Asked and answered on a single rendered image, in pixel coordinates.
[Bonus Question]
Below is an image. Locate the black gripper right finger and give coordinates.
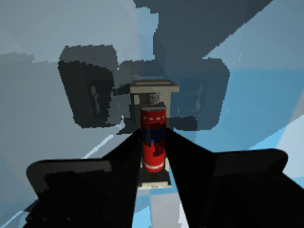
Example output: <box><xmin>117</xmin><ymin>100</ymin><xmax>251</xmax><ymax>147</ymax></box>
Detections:
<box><xmin>165</xmin><ymin>127</ymin><xmax>288</xmax><ymax>228</ymax></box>

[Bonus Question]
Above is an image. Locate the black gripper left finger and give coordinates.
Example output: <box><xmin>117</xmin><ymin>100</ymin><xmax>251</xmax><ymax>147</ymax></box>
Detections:
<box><xmin>26</xmin><ymin>129</ymin><xmax>143</xmax><ymax>228</ymax></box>

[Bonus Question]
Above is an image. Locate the red cylindrical battery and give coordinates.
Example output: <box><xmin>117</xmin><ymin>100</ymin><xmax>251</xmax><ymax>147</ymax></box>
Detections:
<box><xmin>141</xmin><ymin>106</ymin><xmax>166</xmax><ymax>172</ymax></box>

